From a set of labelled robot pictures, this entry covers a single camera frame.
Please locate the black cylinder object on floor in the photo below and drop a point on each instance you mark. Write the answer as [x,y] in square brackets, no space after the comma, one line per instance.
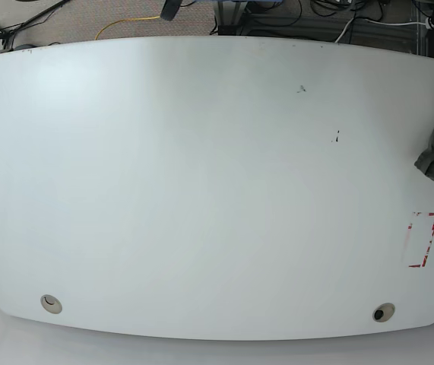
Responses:
[170,9]

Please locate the red tape rectangle marking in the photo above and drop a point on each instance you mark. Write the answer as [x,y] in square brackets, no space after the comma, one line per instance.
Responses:
[420,234]

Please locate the aluminium frame leg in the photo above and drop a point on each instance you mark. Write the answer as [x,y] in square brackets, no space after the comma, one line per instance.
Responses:
[228,16]

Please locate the left table cable grommet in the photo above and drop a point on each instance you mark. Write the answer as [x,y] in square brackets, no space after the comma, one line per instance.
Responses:
[51,304]

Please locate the table cable grommet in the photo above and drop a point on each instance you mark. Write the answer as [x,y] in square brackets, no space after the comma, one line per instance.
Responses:
[51,304]
[383,312]

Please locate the right table cable grommet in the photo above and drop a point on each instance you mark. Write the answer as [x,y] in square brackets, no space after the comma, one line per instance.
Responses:
[383,312]

